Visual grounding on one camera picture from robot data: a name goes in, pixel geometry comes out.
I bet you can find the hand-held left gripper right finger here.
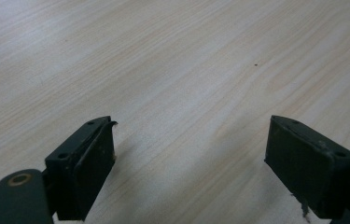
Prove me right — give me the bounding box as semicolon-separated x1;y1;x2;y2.
263;115;350;220

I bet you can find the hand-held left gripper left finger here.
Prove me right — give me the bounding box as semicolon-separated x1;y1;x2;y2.
44;115;119;222

